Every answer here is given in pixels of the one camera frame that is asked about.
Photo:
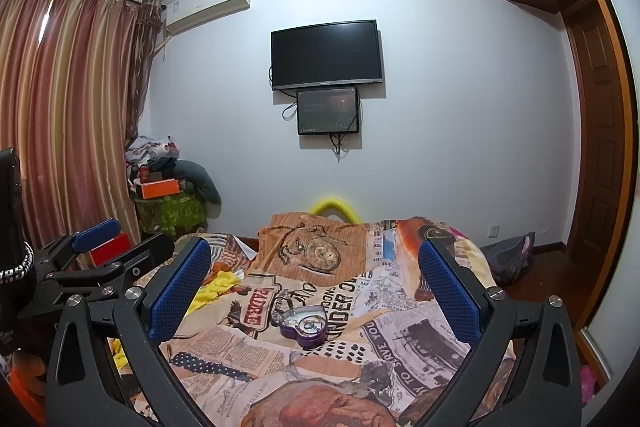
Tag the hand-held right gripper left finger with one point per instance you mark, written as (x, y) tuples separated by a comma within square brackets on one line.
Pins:
[(180, 277)]

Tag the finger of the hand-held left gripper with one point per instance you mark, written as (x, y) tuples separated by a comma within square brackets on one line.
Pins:
[(140, 257), (95, 234)]

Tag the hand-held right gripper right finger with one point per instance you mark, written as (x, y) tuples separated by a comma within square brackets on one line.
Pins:
[(450, 292)]

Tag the heart-shaped purple tin box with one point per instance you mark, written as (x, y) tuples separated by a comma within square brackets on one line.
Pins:
[(300, 339)]

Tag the red box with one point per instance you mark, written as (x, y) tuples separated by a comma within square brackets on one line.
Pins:
[(112, 253)]

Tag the yellow cloth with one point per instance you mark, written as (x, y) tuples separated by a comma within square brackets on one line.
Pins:
[(220, 284)]

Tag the dark bag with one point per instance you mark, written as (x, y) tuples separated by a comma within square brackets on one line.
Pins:
[(510, 257)]

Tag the orange box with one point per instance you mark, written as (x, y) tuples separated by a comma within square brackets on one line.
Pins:
[(160, 189)]

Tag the pile of clothes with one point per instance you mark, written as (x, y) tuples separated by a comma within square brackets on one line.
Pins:
[(150, 154)]

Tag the striped brown curtain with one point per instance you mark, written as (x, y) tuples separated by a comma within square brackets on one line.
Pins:
[(65, 107)]

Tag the yellow foam tube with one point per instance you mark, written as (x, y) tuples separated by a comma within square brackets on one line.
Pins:
[(332, 207)]

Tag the orange plastic object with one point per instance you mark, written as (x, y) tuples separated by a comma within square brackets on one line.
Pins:
[(27, 382)]

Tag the printed blanket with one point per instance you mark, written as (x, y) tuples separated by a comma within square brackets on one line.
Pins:
[(310, 382)]

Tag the pink slippers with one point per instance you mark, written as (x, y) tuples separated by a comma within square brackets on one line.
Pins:
[(590, 384)]

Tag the brown wooden door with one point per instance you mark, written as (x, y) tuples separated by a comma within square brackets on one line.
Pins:
[(597, 157)]

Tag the white air conditioner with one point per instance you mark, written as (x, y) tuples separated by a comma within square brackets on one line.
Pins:
[(207, 4)]

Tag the white wall socket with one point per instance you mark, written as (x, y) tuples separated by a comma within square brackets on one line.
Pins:
[(493, 230)]

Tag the small wall monitor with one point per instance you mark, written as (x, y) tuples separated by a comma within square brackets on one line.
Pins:
[(327, 109)]

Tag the black wall television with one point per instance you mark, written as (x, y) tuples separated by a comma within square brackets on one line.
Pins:
[(327, 54)]

